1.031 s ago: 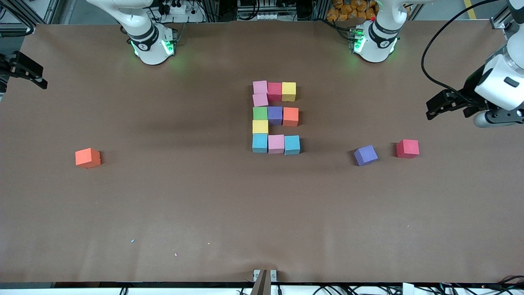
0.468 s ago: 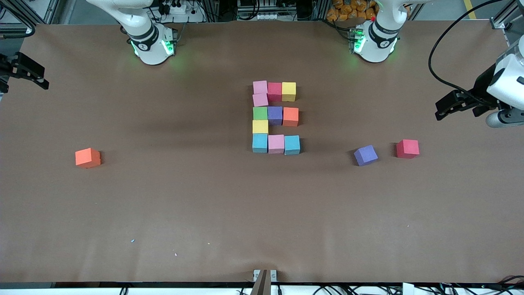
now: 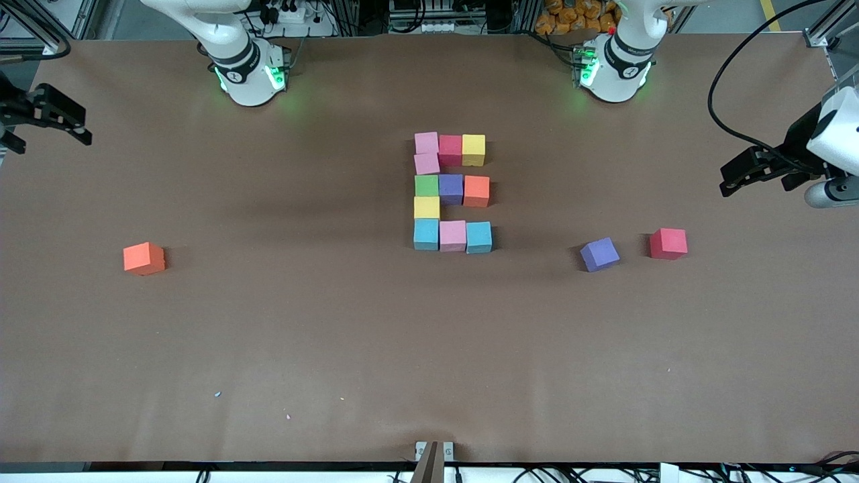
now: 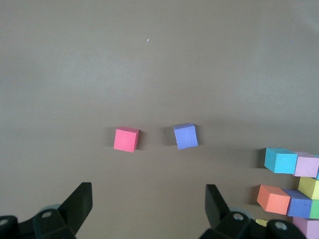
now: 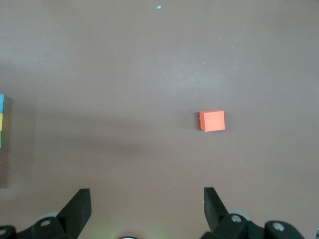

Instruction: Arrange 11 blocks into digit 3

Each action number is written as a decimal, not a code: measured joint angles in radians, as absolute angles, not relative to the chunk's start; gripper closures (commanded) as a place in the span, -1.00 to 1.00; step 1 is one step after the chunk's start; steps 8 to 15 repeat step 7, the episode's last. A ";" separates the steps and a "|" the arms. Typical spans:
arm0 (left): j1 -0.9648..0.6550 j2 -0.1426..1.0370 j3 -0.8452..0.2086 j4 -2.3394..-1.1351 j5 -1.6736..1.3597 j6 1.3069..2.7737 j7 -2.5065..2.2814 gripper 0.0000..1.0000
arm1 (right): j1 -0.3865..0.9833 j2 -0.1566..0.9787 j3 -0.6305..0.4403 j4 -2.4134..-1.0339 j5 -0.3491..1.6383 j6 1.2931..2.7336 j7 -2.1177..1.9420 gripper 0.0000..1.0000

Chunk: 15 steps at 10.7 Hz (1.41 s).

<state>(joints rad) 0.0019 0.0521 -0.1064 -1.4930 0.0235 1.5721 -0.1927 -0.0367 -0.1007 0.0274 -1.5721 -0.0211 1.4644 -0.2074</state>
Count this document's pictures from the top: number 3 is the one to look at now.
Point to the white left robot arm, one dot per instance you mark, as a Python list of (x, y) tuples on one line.
[(614, 84)]

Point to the pink foam cube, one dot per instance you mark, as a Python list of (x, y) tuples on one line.
[(427, 142), (427, 164), (453, 236)]

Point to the orange foam cube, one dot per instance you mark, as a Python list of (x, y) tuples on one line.
[(144, 258), (476, 191)]

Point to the brown mounting post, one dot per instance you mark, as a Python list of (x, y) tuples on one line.
[(428, 466)]

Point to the purple foam cube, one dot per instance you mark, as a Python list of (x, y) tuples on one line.
[(451, 190), (599, 254)]

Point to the white power strip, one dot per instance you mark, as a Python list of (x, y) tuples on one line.
[(295, 15)]

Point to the crimson foam cube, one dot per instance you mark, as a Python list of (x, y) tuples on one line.
[(450, 151), (668, 243)]

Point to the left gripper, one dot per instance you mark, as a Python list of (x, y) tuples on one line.
[(796, 143)]

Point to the black equipment rack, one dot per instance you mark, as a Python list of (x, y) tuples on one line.
[(483, 17)]

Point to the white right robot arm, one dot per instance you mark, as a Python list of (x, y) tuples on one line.
[(247, 84)]

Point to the orange snack bags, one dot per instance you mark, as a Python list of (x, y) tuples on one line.
[(567, 19)]

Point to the blue foam cube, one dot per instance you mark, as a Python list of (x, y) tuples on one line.
[(479, 237), (425, 233)]

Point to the aluminium frame profile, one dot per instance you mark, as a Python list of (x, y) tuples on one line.
[(815, 39), (48, 47)]

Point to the metal table edge bracket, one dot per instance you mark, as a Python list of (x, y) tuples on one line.
[(448, 449)]

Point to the green foam cube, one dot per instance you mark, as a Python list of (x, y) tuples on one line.
[(427, 186)]

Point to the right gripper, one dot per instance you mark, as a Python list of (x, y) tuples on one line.
[(20, 109)]

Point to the yellow foam cube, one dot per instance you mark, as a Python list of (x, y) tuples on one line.
[(473, 150), (426, 208)]

